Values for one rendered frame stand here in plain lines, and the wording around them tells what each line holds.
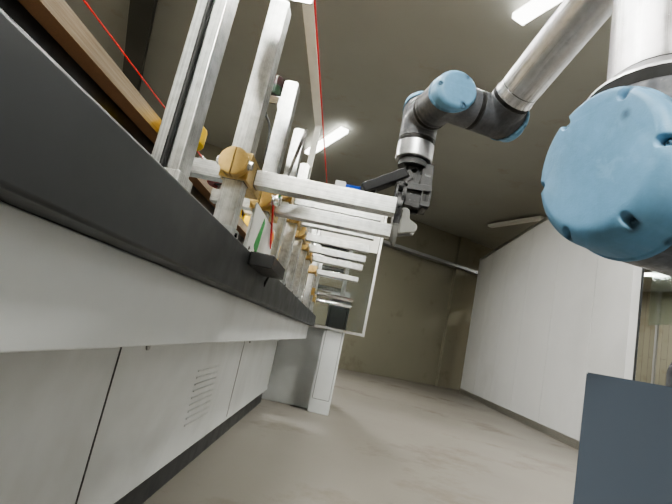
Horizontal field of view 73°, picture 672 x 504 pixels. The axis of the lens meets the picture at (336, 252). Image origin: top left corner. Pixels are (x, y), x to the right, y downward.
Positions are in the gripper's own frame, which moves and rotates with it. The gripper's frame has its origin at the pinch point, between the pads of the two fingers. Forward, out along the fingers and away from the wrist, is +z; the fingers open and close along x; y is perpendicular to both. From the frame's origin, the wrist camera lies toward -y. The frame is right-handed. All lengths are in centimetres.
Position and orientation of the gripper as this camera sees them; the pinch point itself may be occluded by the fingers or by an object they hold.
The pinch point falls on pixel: (390, 240)
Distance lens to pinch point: 108.1
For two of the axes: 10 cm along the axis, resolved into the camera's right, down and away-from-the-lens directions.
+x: 0.1, 1.9, 9.8
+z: -1.9, 9.7, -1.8
